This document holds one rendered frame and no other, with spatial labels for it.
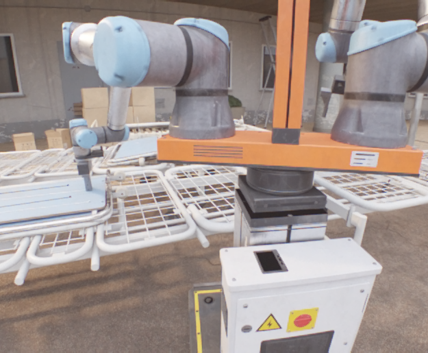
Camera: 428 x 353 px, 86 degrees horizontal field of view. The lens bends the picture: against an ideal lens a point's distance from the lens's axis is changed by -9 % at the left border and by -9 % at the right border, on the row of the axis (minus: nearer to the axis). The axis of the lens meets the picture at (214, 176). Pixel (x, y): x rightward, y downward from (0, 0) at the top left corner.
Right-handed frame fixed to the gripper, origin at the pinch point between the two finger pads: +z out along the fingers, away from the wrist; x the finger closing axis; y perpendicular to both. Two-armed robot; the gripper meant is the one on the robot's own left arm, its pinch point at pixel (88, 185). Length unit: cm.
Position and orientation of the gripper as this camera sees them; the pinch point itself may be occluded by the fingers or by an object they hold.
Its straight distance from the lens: 131.9
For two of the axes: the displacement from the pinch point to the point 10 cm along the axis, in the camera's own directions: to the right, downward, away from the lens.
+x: 3.4, 3.8, -8.6
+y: -9.4, 1.1, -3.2
